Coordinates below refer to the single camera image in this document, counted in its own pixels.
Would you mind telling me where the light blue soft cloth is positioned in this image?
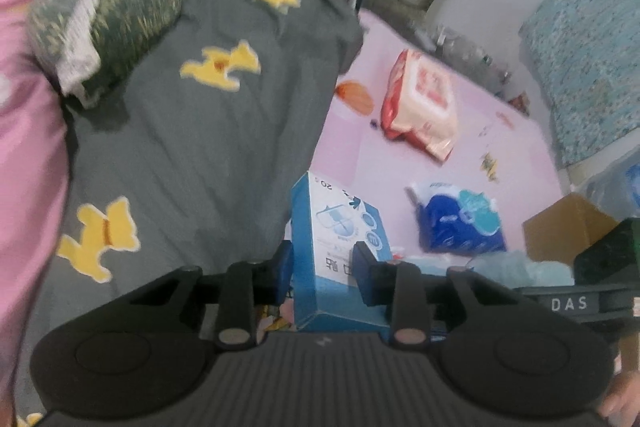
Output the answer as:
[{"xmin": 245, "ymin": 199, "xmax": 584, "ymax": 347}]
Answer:
[{"xmin": 398, "ymin": 251, "xmax": 575, "ymax": 289}]

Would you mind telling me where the blue mask box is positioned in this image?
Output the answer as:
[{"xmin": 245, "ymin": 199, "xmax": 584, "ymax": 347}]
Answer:
[{"xmin": 291, "ymin": 171, "xmax": 392, "ymax": 335}]

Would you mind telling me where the person's right hand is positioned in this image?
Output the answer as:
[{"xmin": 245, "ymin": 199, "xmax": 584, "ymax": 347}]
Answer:
[{"xmin": 598, "ymin": 372, "xmax": 640, "ymax": 427}]

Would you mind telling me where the brown cardboard box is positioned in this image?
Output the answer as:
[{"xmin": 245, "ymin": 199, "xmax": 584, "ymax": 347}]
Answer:
[{"xmin": 523, "ymin": 193, "xmax": 618, "ymax": 268}]

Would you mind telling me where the blue wet wipes pack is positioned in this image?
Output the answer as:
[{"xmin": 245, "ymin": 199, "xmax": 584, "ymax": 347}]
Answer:
[{"xmin": 407, "ymin": 182, "xmax": 506, "ymax": 257}]

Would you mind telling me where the pink floor mat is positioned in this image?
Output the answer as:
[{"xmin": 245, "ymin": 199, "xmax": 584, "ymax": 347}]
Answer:
[{"xmin": 278, "ymin": 8, "xmax": 566, "ymax": 333}]

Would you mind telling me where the grey quilt with yellow bears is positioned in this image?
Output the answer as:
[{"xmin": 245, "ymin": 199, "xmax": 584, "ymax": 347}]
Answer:
[{"xmin": 14, "ymin": 0, "xmax": 363, "ymax": 418}]

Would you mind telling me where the red and cream tissue pack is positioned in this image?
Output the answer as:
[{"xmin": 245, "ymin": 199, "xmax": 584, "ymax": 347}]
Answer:
[{"xmin": 381, "ymin": 49, "xmax": 458, "ymax": 162}]

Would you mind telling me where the light blue fluffy blanket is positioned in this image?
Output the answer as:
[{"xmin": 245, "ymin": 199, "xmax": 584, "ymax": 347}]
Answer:
[{"xmin": 520, "ymin": 0, "xmax": 639, "ymax": 167}]

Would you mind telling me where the clear plastic bottles pile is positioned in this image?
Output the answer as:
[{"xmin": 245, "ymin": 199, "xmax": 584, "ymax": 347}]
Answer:
[{"xmin": 411, "ymin": 22, "xmax": 530, "ymax": 116}]

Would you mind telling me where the pink patterned blanket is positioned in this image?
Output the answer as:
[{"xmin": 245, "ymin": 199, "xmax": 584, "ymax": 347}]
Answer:
[{"xmin": 1, "ymin": 0, "xmax": 68, "ymax": 415}]

